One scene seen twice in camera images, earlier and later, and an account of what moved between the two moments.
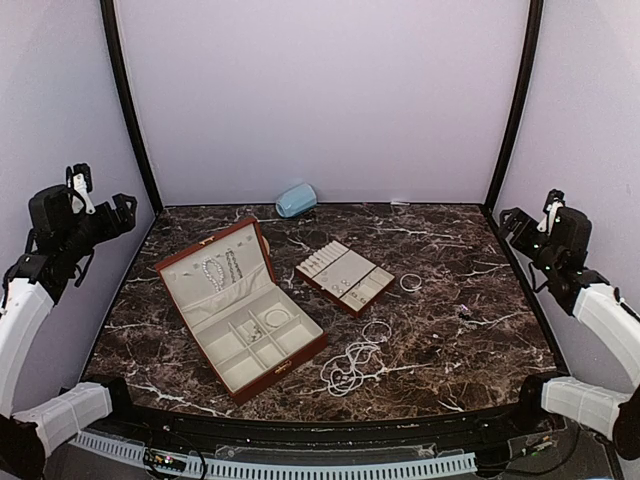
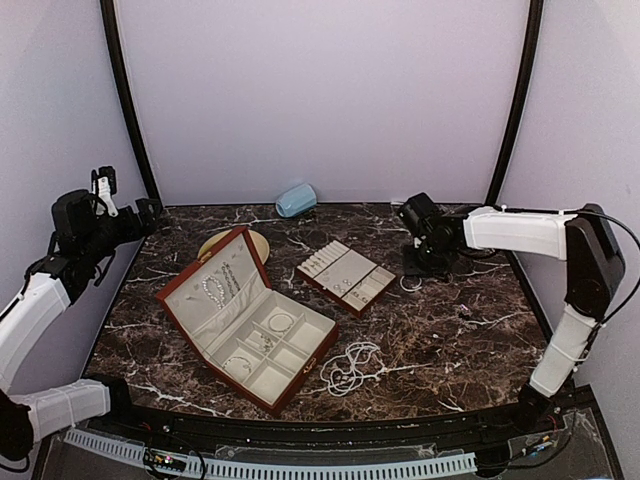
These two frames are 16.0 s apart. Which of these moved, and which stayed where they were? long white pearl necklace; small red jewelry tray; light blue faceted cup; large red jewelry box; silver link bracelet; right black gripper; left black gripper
Moved: right black gripper; silver link bracelet; left black gripper; large red jewelry box
Stayed: long white pearl necklace; small red jewelry tray; light blue faceted cup
